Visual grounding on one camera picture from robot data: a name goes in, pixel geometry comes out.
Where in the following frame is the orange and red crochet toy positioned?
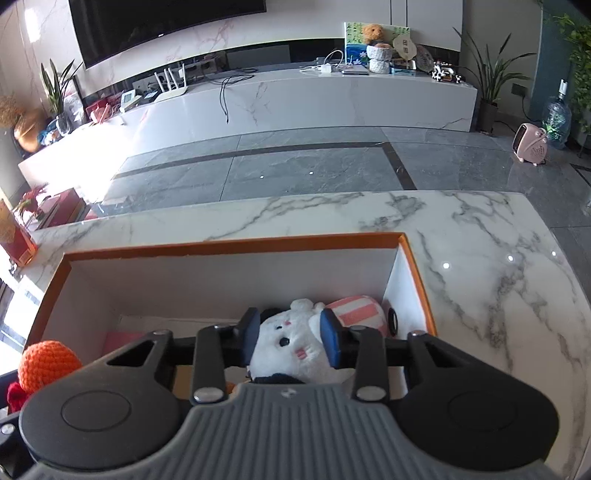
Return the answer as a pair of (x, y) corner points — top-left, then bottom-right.
(7, 340), (84, 414)

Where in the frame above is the red and gold gift box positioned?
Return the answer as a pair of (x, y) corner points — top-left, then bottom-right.
(0, 198), (38, 267)

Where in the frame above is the green hanging plant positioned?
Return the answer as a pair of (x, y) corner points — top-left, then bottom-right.
(538, 0), (591, 134)

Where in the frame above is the white plush toy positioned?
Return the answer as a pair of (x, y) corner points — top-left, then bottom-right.
(248, 298), (356, 386)

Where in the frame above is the white marble TV console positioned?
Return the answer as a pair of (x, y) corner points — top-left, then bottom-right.
(17, 69), (478, 185)

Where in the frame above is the white router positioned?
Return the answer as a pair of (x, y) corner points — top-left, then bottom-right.
(152, 65), (188, 103)

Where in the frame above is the pink heater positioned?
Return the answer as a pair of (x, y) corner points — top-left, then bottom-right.
(512, 122), (550, 167)

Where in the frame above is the potted long-leaf plant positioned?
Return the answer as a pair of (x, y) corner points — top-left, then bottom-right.
(452, 21), (536, 132)

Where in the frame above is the black television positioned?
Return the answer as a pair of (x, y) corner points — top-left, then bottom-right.
(68, 0), (267, 71)

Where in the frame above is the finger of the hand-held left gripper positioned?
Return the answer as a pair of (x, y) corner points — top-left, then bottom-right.
(0, 412), (28, 467)

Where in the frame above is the brown teddy bear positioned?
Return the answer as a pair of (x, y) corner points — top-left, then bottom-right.
(361, 23), (389, 47)

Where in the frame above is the pink striped plush toy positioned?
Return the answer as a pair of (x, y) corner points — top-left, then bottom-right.
(323, 295), (389, 337)

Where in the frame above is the large water bottle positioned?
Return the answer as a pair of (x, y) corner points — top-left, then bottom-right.
(541, 78), (573, 151)

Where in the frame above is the green and blue painting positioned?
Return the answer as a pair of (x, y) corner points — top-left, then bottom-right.
(344, 21), (411, 63)

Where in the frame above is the pink card holder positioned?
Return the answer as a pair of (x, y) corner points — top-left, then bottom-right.
(105, 330), (148, 358)

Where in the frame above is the black and white toy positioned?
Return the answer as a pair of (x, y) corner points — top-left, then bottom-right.
(431, 65), (465, 84)

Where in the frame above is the round hand fan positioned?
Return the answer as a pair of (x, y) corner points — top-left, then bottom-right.
(392, 36), (416, 63)

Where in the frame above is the red flower plant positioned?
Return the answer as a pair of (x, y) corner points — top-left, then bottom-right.
(14, 185), (49, 217)

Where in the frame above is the dark red box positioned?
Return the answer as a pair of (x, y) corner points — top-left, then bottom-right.
(39, 188), (86, 228)

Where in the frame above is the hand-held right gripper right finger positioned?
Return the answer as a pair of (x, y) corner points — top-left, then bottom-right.
(320, 308), (467, 401)

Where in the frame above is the small red pink box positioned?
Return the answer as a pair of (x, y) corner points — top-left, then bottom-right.
(88, 99), (121, 124)

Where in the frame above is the long-leaf plant in glass vase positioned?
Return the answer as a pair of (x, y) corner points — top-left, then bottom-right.
(41, 60), (83, 137)

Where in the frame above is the black cable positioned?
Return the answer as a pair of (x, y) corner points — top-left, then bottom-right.
(219, 74), (256, 124)

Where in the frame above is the patterned round fan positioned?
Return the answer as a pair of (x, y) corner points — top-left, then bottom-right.
(413, 46), (437, 72)

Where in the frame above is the dried flower bouquet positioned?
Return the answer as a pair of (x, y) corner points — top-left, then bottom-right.
(0, 95), (24, 127)

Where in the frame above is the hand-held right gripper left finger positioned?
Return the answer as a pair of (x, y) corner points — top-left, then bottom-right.
(106, 307), (262, 403)

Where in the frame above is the white box with orange rim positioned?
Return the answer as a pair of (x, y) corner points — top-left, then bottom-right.
(24, 232), (438, 400)

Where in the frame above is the orange round vase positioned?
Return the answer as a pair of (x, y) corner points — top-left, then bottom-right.
(13, 108), (47, 153)

